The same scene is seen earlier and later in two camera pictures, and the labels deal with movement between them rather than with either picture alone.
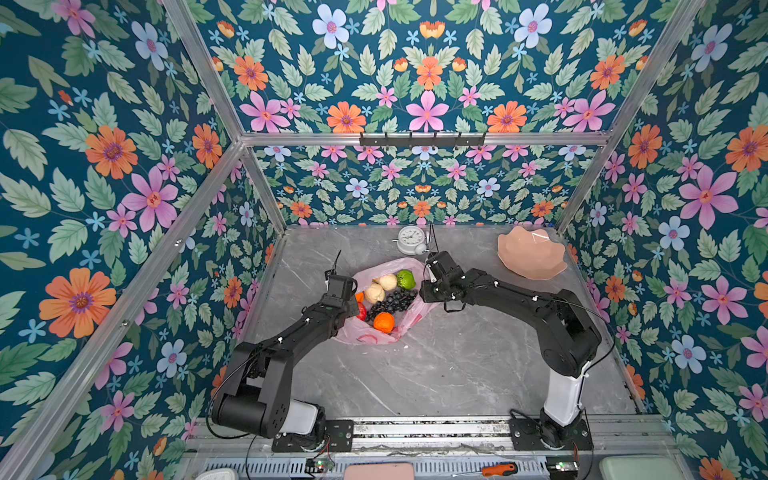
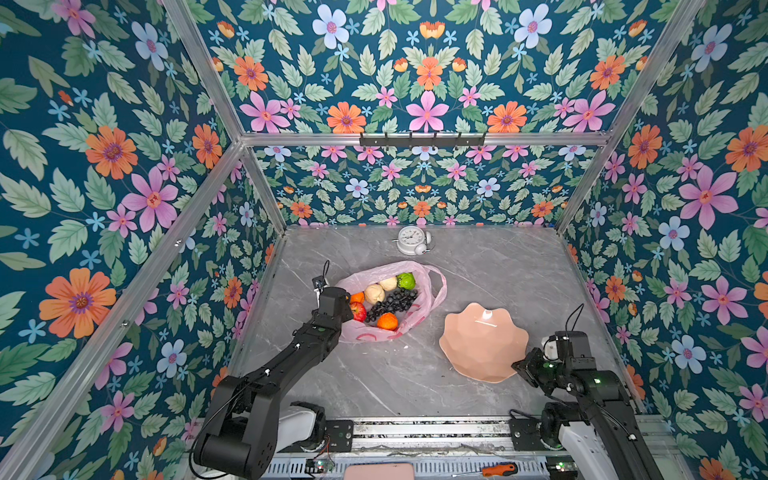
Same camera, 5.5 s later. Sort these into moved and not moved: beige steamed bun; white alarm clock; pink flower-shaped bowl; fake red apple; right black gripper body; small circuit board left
Moved: right black gripper body; pink flower-shaped bowl
Not moved: fake red apple; white alarm clock; small circuit board left; beige steamed bun
